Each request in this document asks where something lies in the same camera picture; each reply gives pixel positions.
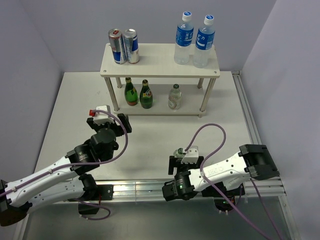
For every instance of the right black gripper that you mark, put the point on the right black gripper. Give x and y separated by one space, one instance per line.
175 161

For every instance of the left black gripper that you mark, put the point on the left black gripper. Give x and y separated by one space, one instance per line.
118 128

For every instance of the clear glass bottle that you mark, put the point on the clear glass bottle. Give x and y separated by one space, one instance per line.
175 97
179 153

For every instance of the dark green glass bottle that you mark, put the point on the dark green glass bottle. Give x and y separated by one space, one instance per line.
130 92
146 96

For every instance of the water bottle blue label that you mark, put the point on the water bottle blue label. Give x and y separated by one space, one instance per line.
204 42
183 39

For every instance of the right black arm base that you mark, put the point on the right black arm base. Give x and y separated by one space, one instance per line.
221 203

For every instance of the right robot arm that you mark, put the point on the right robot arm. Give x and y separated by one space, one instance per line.
252 161

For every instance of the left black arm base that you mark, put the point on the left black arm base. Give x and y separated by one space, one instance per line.
104 193

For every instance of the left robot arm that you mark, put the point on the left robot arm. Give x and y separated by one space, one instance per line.
68 178

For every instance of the white two-tier shelf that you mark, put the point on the white two-tier shelf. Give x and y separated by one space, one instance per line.
157 65

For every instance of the red-top energy drink can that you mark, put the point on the red-top energy drink can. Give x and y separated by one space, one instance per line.
117 46

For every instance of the silver-top energy drink can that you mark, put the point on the silver-top energy drink can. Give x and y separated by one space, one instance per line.
131 45

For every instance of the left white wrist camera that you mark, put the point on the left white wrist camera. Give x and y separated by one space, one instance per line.
101 118

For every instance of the aluminium front rail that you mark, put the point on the aluminium front rail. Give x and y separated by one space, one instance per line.
149 190

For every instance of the aluminium side rail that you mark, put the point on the aluminium side rail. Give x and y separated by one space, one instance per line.
246 109

